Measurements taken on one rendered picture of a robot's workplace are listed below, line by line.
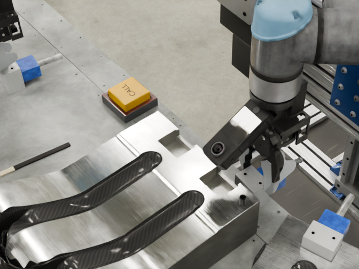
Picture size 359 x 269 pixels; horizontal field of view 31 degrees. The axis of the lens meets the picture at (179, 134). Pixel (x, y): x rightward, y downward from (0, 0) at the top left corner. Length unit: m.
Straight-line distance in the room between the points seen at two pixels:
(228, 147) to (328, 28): 0.23
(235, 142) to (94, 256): 0.26
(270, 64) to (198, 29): 1.89
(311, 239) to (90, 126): 0.50
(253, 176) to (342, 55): 0.31
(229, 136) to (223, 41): 1.75
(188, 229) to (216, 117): 1.42
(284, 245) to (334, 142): 1.06
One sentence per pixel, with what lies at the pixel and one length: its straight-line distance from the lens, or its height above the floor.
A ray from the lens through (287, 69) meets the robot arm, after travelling 0.89.
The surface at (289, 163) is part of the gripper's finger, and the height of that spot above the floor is 0.90.
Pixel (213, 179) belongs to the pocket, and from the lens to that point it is 1.07.
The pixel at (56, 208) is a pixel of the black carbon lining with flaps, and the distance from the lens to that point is 1.01.
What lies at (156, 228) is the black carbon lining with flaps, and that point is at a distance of 1.00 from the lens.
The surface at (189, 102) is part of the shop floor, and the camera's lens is 2.43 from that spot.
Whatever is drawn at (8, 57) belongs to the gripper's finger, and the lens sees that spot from 1.31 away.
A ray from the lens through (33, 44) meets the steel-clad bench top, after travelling 1.47.
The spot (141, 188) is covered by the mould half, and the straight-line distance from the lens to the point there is 1.04.
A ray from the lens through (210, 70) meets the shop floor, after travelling 2.56.
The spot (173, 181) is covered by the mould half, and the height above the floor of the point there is 0.89.
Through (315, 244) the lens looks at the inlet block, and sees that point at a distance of 0.99.
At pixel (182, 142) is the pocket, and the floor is 0.87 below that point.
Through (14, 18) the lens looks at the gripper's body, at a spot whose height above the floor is 0.98.
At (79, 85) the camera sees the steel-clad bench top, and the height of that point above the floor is 0.80.
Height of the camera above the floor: 1.70
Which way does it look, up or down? 47 degrees down
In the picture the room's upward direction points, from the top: 2 degrees counter-clockwise
